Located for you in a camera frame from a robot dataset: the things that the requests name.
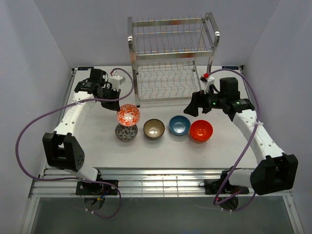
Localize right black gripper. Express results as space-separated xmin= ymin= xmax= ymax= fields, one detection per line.
xmin=183 ymin=86 xmax=226 ymax=117

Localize orange floral white bowl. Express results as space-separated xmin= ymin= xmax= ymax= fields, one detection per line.
xmin=116 ymin=104 xmax=140 ymax=127

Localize grey leaf patterned bowl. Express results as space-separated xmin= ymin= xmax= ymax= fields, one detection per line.
xmin=115 ymin=124 xmax=138 ymax=141

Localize brown bowl dark patterned rim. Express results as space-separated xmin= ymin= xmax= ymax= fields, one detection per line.
xmin=143 ymin=118 xmax=165 ymax=140

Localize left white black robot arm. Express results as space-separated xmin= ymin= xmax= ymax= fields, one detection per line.
xmin=42 ymin=68 xmax=125 ymax=195

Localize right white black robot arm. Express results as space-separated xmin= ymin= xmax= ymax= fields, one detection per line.
xmin=184 ymin=78 xmax=298 ymax=195

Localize stainless steel dish rack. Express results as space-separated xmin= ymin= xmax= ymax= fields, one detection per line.
xmin=127 ymin=12 xmax=220 ymax=107

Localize blue ceramic bowl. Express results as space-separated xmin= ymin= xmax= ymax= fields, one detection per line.
xmin=169 ymin=115 xmax=191 ymax=136

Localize orange plastic bowl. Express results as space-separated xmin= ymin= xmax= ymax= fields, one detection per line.
xmin=190 ymin=119 xmax=214 ymax=142

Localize left blue table sticker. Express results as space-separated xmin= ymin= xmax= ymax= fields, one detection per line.
xmin=78 ymin=66 xmax=94 ymax=71

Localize blue table sticker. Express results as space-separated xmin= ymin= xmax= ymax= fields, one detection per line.
xmin=78 ymin=66 xmax=94 ymax=71
xmin=222 ymin=66 xmax=239 ymax=70

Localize right blue table sticker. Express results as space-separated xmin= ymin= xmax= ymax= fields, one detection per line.
xmin=222 ymin=66 xmax=239 ymax=70

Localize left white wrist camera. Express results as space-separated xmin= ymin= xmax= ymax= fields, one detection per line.
xmin=108 ymin=75 xmax=126 ymax=90

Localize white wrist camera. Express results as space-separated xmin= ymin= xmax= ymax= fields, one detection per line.
xmin=108 ymin=75 xmax=126 ymax=90
xmin=200 ymin=73 xmax=215 ymax=94

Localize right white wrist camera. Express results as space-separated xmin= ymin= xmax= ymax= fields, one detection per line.
xmin=200 ymin=73 xmax=215 ymax=94

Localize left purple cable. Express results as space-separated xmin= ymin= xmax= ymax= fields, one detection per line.
xmin=15 ymin=68 xmax=135 ymax=219

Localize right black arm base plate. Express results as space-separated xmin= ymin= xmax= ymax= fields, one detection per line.
xmin=198 ymin=179 xmax=249 ymax=195

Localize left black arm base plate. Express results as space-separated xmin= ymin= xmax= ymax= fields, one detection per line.
xmin=75 ymin=180 xmax=118 ymax=195

